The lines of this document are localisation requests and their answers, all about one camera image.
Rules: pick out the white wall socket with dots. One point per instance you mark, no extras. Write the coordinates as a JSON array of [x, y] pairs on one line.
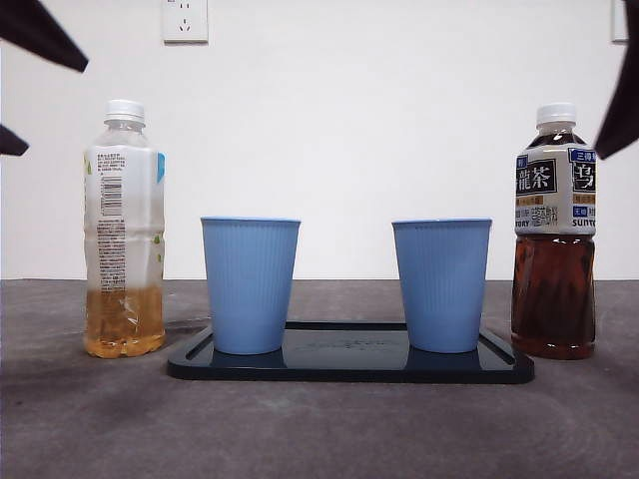
[[185, 22], [619, 22]]

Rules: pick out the dark blue tray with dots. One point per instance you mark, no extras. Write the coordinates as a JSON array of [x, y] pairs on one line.
[[344, 366]]

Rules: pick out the dark oolong tea bottle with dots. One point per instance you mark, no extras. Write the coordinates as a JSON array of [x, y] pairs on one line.
[[551, 289]]

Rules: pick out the blue ribbed cup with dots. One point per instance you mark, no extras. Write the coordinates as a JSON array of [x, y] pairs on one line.
[[249, 284], [442, 284]]

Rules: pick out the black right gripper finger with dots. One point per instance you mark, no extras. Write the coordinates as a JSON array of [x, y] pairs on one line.
[[626, 100]]

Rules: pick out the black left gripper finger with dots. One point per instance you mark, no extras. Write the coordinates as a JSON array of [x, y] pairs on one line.
[[12, 142], [35, 30]]

